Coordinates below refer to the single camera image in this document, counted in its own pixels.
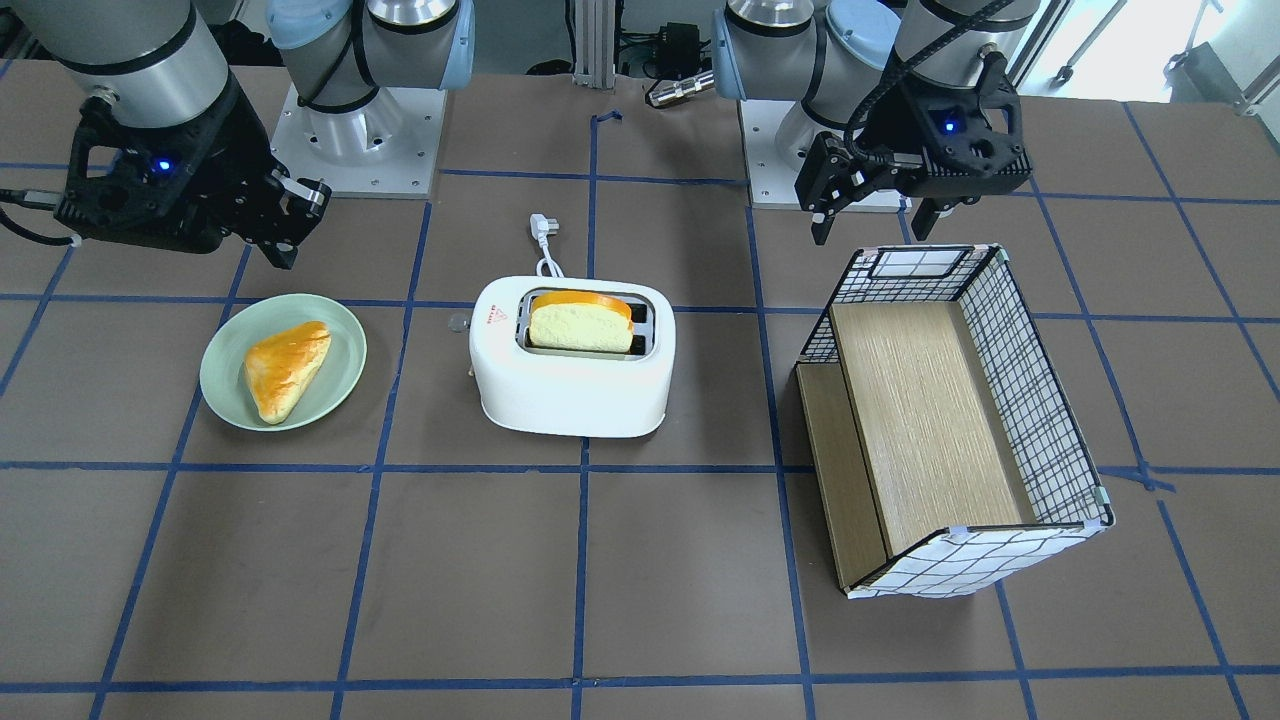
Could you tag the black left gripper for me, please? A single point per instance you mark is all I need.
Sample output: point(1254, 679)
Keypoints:
point(900, 131)

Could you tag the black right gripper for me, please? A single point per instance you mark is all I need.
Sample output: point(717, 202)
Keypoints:
point(222, 150)

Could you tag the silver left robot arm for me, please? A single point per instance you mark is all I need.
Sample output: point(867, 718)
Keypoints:
point(835, 58)

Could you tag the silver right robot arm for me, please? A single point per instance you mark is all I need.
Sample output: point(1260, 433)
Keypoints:
point(158, 64)

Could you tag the bread slice in toaster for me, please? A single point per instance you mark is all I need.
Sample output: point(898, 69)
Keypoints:
point(578, 320)

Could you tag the white toaster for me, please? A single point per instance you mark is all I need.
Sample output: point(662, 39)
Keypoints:
point(567, 391)

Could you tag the green plate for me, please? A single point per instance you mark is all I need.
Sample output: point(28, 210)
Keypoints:
point(222, 373)

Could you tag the triangular toast on plate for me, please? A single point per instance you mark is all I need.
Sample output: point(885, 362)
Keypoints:
point(279, 369)

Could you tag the silver flashlight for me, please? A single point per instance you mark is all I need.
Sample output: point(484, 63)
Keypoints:
point(666, 93)

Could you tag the checkered fabric storage box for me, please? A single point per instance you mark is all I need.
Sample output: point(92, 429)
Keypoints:
point(946, 451)

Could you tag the aluminium frame post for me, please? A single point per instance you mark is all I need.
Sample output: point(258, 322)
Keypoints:
point(593, 27)

